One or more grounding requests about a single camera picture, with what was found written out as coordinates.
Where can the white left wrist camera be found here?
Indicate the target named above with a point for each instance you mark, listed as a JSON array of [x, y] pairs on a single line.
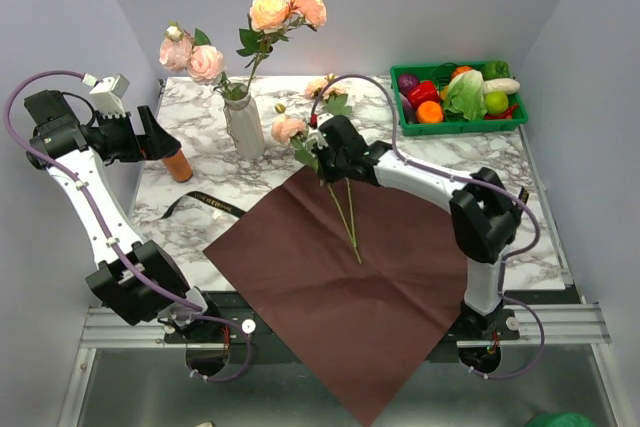
[[107, 96]]

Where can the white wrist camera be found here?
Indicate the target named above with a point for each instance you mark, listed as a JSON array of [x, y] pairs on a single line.
[[315, 139], [107, 96]]

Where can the aluminium extrusion rail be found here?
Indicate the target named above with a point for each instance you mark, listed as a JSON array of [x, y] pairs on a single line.
[[563, 324]]

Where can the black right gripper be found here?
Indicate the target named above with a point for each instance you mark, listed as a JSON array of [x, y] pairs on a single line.
[[326, 174]]

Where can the green toy lettuce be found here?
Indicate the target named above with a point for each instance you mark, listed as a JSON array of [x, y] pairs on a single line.
[[464, 100]]

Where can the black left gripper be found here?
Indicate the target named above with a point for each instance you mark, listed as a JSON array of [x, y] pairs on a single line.
[[159, 141]]

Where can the pink rose stem with bud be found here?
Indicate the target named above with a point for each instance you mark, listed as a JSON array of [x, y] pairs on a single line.
[[290, 131]]

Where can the green object at bottom edge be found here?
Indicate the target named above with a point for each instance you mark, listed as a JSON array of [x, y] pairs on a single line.
[[567, 419]]

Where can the light pink rose stem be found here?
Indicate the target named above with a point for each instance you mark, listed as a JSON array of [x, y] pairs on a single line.
[[204, 64]]

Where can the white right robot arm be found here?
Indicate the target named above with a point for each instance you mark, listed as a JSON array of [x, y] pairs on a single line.
[[484, 221]]

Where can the white toy radish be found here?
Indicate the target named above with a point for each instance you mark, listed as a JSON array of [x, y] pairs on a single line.
[[508, 86]]

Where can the green toy bell pepper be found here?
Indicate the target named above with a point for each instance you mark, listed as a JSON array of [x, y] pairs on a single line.
[[495, 69]]

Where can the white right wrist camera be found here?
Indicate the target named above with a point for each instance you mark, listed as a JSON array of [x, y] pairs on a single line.
[[315, 139]]

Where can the red toy bell pepper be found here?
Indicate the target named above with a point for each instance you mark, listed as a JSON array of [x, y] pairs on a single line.
[[425, 91]]

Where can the purple toy onion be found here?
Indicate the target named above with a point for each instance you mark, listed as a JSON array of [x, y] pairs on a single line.
[[407, 82]]

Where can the orange bottle with blue cap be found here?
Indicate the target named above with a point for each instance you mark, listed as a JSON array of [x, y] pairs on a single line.
[[178, 167]]

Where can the red wrapping paper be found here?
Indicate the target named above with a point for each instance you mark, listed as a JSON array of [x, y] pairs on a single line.
[[360, 282]]

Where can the peach rose stem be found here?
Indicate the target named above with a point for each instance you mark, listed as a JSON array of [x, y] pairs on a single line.
[[330, 99], [271, 21]]

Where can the white ribbed ceramic vase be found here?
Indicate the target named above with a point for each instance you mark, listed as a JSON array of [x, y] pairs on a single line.
[[244, 127]]

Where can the orange toy fruit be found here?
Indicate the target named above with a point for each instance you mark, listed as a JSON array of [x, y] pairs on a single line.
[[429, 112]]

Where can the green plastic basket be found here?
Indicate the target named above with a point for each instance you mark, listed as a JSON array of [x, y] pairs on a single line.
[[440, 75]]

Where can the green toy lime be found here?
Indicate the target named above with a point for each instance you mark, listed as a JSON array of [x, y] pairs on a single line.
[[496, 102]]

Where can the red toy chili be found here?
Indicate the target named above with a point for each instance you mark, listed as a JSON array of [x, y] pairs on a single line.
[[502, 113]]

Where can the orange toy carrot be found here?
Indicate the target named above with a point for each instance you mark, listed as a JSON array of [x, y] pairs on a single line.
[[460, 70]]

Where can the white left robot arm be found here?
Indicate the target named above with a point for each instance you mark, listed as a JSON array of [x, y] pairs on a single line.
[[134, 277]]

